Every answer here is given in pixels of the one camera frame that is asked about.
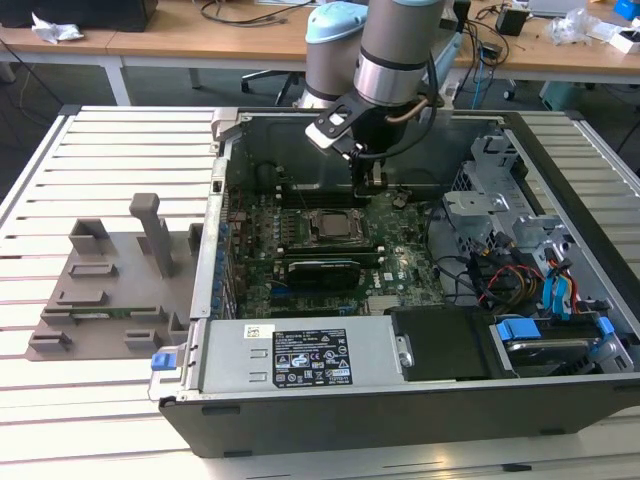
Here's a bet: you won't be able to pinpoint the black graphics card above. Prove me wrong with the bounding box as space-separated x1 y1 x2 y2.
282 255 364 292

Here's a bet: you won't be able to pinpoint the white power strip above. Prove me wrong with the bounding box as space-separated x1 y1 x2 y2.
435 79 459 109

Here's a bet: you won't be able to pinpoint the CPU socket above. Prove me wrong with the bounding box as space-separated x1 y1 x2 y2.
307 207 369 249

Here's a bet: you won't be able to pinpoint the hanging blue cable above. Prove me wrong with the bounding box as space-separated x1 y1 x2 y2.
473 47 485 109

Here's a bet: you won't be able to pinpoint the green RAM stick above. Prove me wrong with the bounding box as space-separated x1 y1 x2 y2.
68 307 135 321

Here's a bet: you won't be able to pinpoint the blue flat data wire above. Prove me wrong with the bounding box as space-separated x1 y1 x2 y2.
555 254 576 321
541 273 560 319

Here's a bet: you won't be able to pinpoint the silver CPU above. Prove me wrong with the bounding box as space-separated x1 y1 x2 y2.
319 213 354 239

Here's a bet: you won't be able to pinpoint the silver power supply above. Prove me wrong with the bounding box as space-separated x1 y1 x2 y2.
180 315 416 399

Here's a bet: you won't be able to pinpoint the black case cable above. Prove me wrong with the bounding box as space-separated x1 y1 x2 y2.
423 197 481 306

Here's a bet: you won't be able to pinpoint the grey-brown parts rack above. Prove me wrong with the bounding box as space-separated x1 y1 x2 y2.
23 192 206 362

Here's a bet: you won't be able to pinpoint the small black box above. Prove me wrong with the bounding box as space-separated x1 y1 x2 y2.
495 7 529 36

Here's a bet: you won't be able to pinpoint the white box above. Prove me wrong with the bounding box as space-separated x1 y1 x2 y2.
607 27 640 54

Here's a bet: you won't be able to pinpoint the metal socket cover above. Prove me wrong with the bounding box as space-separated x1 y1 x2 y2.
308 206 369 246

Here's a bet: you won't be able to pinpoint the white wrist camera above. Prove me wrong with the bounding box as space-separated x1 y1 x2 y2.
304 106 354 150

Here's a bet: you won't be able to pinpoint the black plastic shroud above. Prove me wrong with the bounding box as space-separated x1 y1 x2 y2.
389 307 494 384

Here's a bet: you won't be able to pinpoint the small silver heatsink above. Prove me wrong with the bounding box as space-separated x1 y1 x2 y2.
367 294 404 316

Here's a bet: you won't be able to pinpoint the brown cable sleeve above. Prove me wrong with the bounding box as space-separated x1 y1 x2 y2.
387 97 432 124

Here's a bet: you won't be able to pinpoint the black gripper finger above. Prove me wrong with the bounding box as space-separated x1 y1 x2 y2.
352 157 389 199

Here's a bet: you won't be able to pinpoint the open black PC case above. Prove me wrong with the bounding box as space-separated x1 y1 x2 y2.
148 107 640 459

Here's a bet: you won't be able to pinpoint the green motherboard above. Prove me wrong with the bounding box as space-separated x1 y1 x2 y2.
227 187 446 321

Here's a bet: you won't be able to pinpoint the black office chair base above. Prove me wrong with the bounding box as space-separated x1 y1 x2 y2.
240 69 307 106

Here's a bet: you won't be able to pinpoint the red yellow power wires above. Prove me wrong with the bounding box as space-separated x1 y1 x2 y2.
477 263 546 307

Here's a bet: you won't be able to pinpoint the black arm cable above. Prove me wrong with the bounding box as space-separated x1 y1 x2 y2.
349 47 444 161

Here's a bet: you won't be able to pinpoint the clear plastic bags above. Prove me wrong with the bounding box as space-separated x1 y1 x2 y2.
542 7 609 46

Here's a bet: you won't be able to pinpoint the hard disk in blue carrier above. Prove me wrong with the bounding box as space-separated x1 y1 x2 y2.
492 313 617 379

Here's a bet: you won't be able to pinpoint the white flat device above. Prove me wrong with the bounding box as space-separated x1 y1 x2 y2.
527 0 586 16

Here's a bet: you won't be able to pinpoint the teal box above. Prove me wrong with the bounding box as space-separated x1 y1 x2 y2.
538 79 594 112

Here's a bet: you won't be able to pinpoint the blue case latch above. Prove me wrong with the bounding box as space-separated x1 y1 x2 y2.
149 351 180 374

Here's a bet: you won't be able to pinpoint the wooden desk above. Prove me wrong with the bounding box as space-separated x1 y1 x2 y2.
0 0 640 106

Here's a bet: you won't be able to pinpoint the large black box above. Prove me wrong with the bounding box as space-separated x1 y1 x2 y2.
0 0 160 32

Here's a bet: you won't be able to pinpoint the silver drive cage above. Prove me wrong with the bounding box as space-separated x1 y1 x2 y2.
442 133 576 266

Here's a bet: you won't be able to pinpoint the crumpled white paper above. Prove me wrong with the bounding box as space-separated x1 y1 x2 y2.
30 12 86 45

